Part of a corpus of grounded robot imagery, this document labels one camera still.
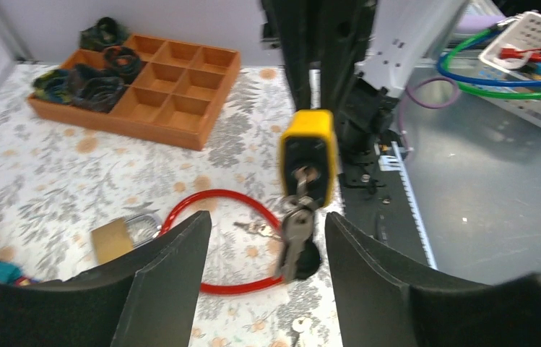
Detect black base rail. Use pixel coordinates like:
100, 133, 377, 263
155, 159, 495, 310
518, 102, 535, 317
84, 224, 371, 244
339, 141, 438, 270

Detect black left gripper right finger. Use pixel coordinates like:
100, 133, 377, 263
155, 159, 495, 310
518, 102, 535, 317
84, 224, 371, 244
324, 213, 541, 346

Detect dark rolled fabric outside tray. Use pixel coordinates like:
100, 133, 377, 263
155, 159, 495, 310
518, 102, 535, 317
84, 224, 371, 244
79, 17, 130, 51

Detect blue cable loop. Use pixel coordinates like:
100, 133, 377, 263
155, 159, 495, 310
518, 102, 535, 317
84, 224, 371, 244
436, 28, 541, 90

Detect brass padlock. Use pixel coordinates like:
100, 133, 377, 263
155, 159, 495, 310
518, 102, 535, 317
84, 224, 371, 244
90, 213, 162, 265

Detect silver keys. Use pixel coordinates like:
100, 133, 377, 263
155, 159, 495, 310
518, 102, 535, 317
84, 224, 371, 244
233, 222, 280, 239
275, 166, 321, 284

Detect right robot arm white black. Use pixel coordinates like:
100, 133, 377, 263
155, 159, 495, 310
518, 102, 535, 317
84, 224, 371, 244
261, 1, 467, 151

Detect yellow small padlock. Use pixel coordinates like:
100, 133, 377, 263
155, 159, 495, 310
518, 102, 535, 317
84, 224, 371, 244
278, 109, 337, 207

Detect silver padlock key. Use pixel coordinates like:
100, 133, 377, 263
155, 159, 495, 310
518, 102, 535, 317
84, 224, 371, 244
292, 317, 313, 347

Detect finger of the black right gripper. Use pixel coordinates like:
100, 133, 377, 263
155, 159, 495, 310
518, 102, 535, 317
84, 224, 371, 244
318, 0, 376, 113
261, 0, 315, 111

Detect dark rolled fabric middle left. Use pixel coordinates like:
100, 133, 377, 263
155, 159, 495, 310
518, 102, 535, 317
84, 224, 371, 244
66, 64, 126, 113

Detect green cable loop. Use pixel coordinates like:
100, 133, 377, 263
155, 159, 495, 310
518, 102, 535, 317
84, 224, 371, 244
442, 26, 541, 100

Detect orange wooden compartment tray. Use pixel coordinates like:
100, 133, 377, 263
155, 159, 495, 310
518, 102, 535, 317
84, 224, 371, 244
27, 34, 241, 150

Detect white plastic basket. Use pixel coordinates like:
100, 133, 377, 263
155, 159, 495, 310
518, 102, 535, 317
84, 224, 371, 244
475, 11, 541, 128

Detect dark rolled fabric top left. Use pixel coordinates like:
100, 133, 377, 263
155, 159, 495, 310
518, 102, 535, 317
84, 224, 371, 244
33, 69, 72, 105

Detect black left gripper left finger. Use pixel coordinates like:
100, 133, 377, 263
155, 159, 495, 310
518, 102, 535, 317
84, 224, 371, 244
0, 211, 212, 346

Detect red cable lock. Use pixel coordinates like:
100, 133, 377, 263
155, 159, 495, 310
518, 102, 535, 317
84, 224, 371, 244
157, 189, 323, 296

